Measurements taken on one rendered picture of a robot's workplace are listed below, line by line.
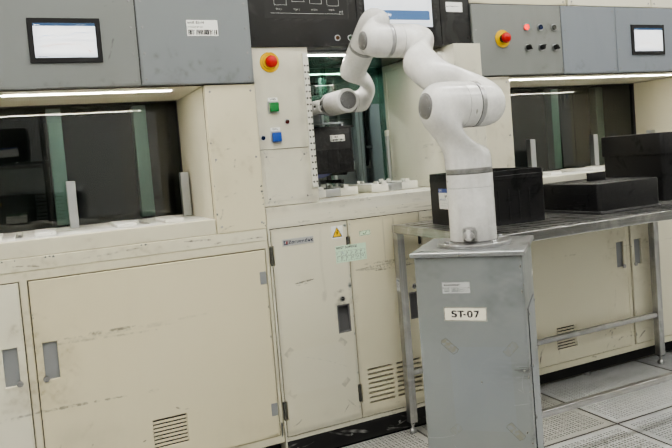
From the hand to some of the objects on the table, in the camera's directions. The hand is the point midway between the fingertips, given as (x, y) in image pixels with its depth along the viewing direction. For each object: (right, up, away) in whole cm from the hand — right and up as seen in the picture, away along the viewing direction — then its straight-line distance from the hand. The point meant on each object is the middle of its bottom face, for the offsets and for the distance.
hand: (313, 109), depth 266 cm
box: (+136, -34, +2) cm, 140 cm away
